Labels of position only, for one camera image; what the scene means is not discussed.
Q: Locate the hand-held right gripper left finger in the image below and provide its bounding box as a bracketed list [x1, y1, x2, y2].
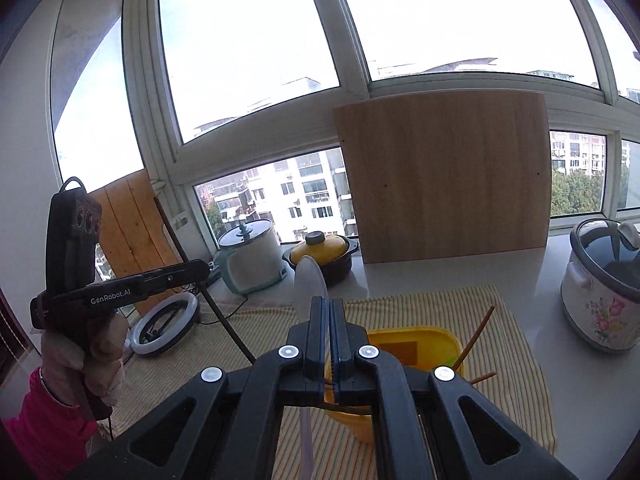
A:
[65, 297, 331, 480]

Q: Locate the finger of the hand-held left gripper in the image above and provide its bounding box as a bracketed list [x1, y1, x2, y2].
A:
[132, 258, 210, 295]

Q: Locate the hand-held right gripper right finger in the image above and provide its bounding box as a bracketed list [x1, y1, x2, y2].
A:
[330, 299, 581, 480]

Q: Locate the clear plastic spoon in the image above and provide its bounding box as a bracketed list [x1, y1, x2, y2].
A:
[291, 254, 331, 480]

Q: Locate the black chopstick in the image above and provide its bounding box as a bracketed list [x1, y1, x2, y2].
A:
[154, 196, 257, 365]

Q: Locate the yellow plastic container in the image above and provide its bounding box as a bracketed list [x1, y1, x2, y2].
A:
[320, 326, 465, 443]

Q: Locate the person's left forearm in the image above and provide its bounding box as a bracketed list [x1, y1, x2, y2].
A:
[2, 367, 101, 480]

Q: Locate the person's left hand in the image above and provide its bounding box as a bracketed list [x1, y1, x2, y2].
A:
[41, 311, 129, 407]

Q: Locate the pine plank board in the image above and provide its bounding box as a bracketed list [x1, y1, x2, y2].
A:
[90, 170, 188, 316]

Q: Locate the white and teal rice cooker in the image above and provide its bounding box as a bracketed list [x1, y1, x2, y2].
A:
[215, 219, 291, 296]

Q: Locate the black pot with yellow lid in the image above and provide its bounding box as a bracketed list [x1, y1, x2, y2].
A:
[282, 231, 361, 288]

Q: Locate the striped yellow cloth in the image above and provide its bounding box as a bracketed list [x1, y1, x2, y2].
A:
[107, 285, 556, 480]

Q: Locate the large light wood board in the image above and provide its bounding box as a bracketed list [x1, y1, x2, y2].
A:
[332, 92, 551, 266]

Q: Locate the white floral slow cooker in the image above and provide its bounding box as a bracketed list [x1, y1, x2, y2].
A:
[560, 217, 640, 356]

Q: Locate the black power cable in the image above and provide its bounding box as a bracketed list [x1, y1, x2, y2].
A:
[199, 294, 250, 326]

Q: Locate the white ring light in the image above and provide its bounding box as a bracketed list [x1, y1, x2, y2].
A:
[129, 292, 202, 357]

